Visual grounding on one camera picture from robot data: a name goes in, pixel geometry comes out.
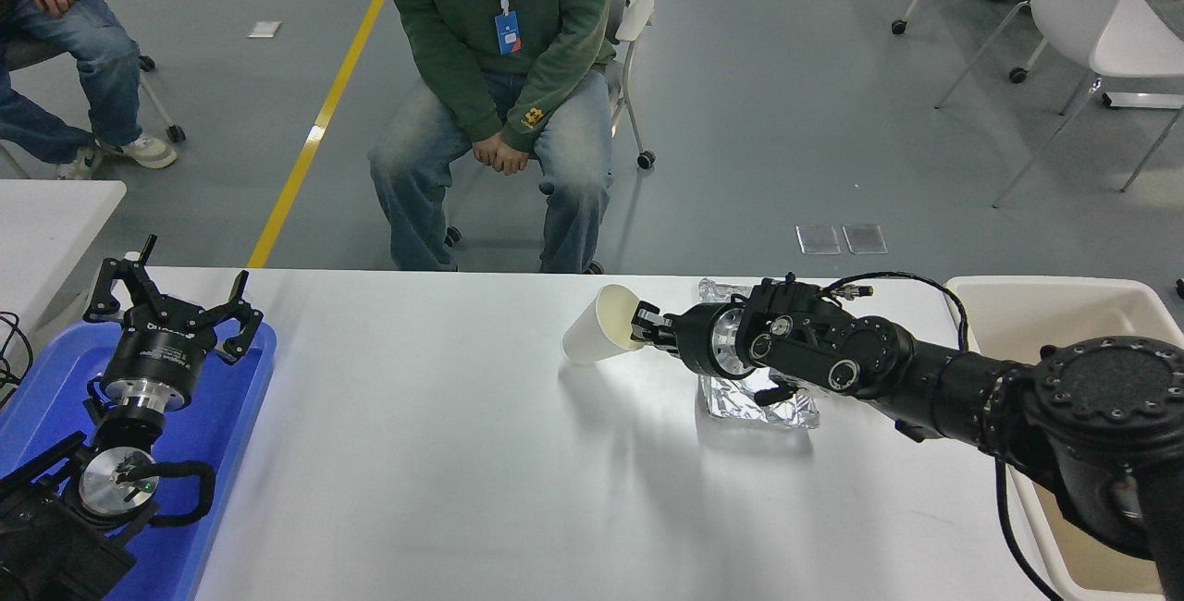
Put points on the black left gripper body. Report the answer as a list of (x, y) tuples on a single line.
[(157, 356)]

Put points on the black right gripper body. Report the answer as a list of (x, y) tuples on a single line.
[(694, 337)]

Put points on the white paper cup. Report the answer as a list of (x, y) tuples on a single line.
[(592, 337)]

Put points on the silver foil tray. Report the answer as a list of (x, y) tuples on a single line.
[(731, 404)]

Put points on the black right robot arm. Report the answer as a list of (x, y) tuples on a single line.
[(1101, 398)]

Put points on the person's left hand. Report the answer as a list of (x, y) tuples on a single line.
[(519, 160)]

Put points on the person's right hand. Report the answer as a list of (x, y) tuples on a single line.
[(490, 153)]

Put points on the blue plastic tray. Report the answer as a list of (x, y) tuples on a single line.
[(231, 416)]

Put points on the white side table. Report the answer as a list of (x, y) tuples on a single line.
[(46, 231)]

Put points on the clear floor plate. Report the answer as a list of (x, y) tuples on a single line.
[(819, 239), (865, 239)]

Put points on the seated person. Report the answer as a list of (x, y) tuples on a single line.
[(462, 55), (83, 55)]

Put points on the white chair with casters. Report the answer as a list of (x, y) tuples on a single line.
[(635, 18)]

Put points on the large pale plastic bin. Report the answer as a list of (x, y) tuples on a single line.
[(1064, 314)]

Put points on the white metal floor foot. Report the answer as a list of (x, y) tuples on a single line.
[(1147, 101)]

